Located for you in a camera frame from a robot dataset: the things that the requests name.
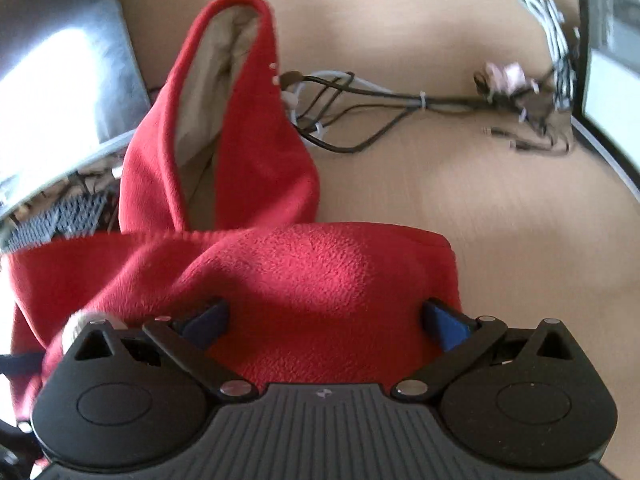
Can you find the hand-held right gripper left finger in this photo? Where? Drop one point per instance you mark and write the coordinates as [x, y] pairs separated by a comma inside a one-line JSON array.
[[205, 325]]

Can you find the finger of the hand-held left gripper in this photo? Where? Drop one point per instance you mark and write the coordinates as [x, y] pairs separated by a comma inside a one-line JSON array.
[[20, 364]]

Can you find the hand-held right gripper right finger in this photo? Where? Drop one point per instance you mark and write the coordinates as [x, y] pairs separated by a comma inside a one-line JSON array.
[[447, 327]]

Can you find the red fleece hooded garment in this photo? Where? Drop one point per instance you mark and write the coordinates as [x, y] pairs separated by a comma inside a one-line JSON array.
[[325, 280]]

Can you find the black computer keyboard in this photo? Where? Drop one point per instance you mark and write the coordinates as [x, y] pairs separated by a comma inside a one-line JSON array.
[[65, 215]]

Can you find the black curved computer monitor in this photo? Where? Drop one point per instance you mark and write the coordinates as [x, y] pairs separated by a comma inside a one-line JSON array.
[[60, 85]]

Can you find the white glass-sided computer case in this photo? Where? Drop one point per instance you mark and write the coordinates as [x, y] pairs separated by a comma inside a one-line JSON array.
[[615, 60]]

